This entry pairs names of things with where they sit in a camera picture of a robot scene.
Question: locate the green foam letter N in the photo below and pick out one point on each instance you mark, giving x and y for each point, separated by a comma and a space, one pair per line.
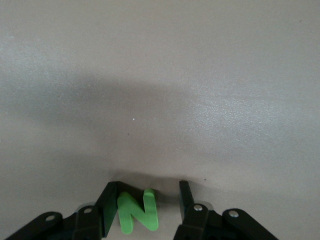
125, 212

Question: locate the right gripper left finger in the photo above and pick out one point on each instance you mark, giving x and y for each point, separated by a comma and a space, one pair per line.
87, 222

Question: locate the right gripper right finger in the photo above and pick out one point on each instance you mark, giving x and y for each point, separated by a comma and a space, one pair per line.
200, 222

